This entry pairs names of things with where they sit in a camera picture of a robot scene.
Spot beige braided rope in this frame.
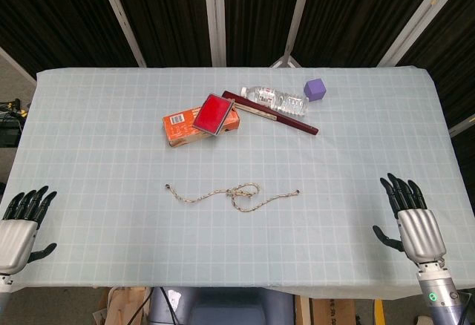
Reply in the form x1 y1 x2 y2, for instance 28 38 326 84
164 181 301 214

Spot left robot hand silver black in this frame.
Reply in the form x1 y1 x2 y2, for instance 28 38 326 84
0 186 59 276

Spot clear plastic water bottle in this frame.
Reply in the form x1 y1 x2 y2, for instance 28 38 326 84
240 85 310 117

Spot black equipment with yellow clamps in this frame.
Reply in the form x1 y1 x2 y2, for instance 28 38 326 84
0 98 29 148

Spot white frame post with foot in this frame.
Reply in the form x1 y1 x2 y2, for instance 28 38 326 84
269 0 316 69

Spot orange cardboard snack box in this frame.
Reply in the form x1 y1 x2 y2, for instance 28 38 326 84
162 105 241 148

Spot light blue grid tablecloth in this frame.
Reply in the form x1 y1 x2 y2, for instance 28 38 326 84
0 65 475 302

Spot purple foam cube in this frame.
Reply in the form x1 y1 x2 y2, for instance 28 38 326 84
303 78 327 102

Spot light wooden board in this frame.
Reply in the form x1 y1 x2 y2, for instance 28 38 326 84
92 286 153 325

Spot dark red folded fan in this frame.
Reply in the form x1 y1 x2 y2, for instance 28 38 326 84
221 90 320 137

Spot red flat ink pad case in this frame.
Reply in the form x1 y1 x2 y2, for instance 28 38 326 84
191 93 236 137

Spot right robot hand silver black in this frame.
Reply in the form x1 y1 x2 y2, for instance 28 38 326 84
372 172 448 266

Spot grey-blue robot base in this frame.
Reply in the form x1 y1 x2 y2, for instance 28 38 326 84
148 286 298 325

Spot brown cardboard box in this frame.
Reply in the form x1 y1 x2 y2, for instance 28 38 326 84
309 297 357 325

